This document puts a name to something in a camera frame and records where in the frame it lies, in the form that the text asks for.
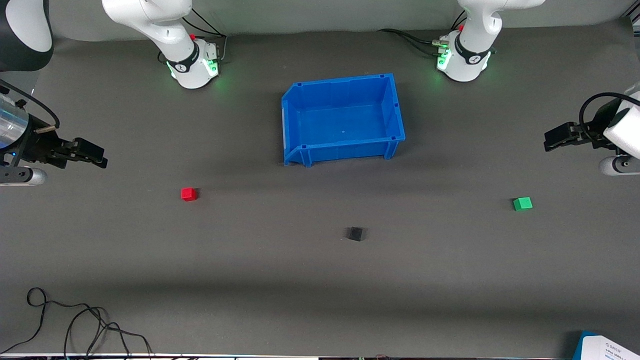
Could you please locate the dark grey table mat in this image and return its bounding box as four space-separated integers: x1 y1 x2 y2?
0 19 640 357

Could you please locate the black left base cable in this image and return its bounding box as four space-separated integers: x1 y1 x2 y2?
377 28 451 58

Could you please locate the loose thin black cable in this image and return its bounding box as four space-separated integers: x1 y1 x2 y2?
0 287 153 358

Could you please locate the black base cable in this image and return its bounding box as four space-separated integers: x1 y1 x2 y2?
181 7 228 65
377 28 451 58

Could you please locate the white and blue paper box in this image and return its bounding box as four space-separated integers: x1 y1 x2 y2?
572 330 640 360

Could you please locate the black right base cable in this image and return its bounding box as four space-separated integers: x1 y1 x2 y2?
181 7 228 65

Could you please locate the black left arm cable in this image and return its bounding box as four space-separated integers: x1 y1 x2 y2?
580 92 640 143

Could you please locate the blue plastic storage bin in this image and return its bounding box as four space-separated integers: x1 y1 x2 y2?
281 73 406 168

